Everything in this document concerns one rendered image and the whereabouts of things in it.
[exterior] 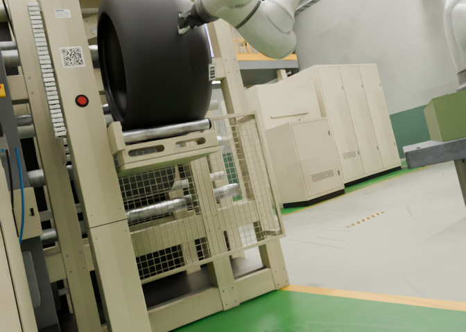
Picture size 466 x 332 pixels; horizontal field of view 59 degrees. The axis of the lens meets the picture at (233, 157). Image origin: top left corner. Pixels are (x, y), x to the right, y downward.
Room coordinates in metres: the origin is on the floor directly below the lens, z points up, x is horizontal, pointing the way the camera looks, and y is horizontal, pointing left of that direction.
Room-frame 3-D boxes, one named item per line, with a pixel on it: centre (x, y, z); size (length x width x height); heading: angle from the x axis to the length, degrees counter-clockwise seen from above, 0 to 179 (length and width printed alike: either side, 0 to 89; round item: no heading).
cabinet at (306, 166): (6.48, -1.09, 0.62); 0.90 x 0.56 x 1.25; 128
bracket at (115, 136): (1.55, 0.44, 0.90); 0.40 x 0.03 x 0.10; 27
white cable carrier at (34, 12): (1.43, 0.56, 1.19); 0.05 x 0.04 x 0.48; 27
